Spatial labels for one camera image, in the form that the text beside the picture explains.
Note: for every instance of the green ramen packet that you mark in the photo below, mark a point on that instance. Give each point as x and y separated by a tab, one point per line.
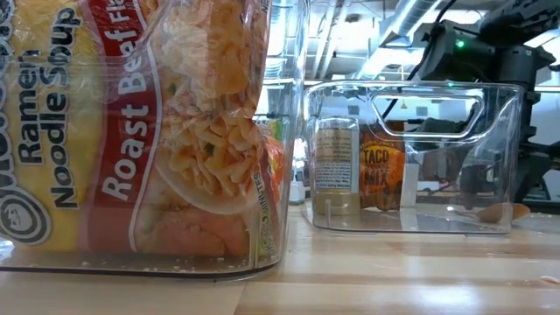
275	128

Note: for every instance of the brown taco seasoning packet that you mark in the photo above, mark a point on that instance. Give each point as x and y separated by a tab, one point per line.
380	175

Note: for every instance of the clear plastic bin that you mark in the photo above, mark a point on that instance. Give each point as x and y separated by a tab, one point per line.
499	153
280	258

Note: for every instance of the orange ramen packet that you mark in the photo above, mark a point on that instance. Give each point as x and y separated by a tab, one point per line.
276	162

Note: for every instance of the glass spice jar white label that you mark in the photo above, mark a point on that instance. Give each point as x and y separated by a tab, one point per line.
337	166

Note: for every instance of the red white ramen packet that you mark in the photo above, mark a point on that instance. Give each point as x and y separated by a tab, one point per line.
131	131

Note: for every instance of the rose gold spoon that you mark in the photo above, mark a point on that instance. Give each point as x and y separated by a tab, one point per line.
499	213

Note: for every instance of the white shaker bottle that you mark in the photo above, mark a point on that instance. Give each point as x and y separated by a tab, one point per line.
297	194

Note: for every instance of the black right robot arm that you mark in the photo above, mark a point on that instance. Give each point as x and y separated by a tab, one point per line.
525	65

